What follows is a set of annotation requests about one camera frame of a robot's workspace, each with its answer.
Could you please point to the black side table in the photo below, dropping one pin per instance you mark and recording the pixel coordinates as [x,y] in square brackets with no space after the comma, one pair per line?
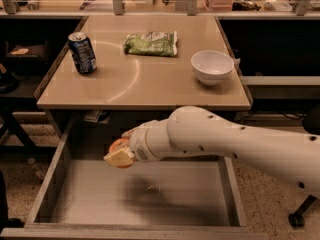
[23,67]

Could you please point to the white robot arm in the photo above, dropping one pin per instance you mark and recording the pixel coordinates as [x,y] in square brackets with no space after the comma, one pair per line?
[192,131]

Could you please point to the white bowl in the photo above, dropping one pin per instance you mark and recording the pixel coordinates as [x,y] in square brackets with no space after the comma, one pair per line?
[211,67]

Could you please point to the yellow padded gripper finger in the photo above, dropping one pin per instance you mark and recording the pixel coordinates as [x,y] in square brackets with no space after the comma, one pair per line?
[122,158]
[136,131]

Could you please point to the open grey drawer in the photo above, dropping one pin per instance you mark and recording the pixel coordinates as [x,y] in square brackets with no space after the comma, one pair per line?
[82,198]

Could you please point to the orange fruit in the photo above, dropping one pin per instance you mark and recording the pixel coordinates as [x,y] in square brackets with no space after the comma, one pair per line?
[119,144]

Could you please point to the blue soda can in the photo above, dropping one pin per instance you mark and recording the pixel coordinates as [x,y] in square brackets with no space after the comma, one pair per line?
[82,52]

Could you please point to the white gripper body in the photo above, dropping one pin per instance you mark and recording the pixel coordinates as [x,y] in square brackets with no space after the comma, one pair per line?
[141,144]

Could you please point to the green chip bag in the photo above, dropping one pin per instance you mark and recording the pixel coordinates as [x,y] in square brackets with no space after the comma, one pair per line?
[154,43]

